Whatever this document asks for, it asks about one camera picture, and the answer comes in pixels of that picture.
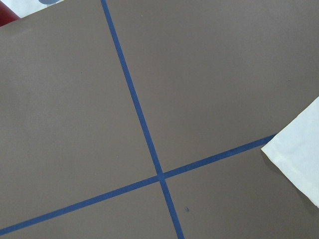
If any cream long-sleeve shirt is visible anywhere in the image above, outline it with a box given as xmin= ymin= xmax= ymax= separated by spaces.
xmin=261 ymin=99 xmax=319 ymax=207

